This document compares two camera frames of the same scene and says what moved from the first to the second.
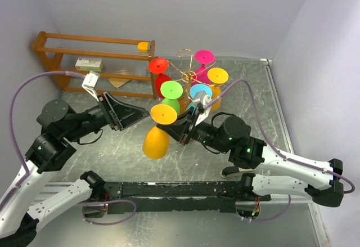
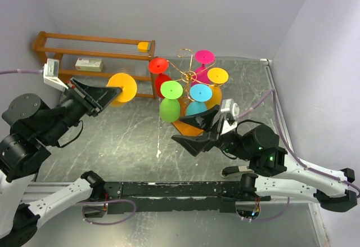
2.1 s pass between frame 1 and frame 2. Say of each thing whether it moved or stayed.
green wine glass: stayed
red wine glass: stayed
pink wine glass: stayed
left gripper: moved
